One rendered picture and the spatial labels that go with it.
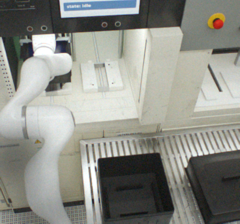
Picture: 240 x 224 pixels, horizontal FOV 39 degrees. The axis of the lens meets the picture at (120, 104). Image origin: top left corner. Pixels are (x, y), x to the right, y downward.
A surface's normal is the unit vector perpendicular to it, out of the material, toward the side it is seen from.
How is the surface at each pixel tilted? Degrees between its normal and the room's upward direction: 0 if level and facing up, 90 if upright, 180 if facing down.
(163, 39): 90
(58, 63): 60
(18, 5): 90
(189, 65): 90
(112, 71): 0
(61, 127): 36
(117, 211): 0
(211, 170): 0
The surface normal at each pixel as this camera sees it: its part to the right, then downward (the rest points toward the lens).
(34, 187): -0.21, -0.07
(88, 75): 0.04, -0.67
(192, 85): 0.15, 0.73
